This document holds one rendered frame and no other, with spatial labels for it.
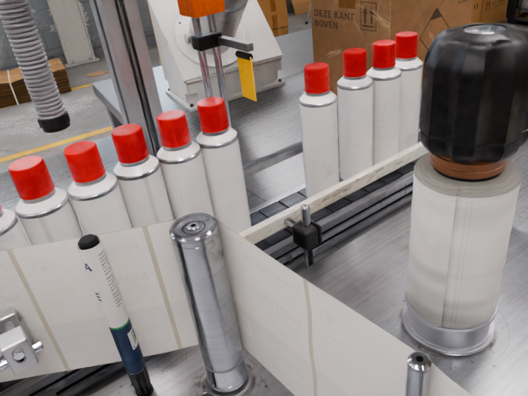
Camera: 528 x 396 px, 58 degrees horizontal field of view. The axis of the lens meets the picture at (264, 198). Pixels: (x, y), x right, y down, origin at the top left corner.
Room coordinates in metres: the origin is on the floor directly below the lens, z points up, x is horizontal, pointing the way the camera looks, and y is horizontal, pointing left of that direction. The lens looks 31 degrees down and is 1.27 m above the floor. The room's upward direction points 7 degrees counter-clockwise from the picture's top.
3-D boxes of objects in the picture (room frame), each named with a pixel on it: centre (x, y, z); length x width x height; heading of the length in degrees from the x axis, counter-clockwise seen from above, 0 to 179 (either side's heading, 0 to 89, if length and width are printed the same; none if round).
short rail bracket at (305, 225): (0.50, -0.05, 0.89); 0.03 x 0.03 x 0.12; 32
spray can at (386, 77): (0.69, -0.20, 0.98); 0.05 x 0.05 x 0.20
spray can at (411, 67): (0.72, -0.24, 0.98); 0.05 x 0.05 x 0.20
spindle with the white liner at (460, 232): (0.34, -0.17, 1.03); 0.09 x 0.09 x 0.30
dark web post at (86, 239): (0.31, 0.14, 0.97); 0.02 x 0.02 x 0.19
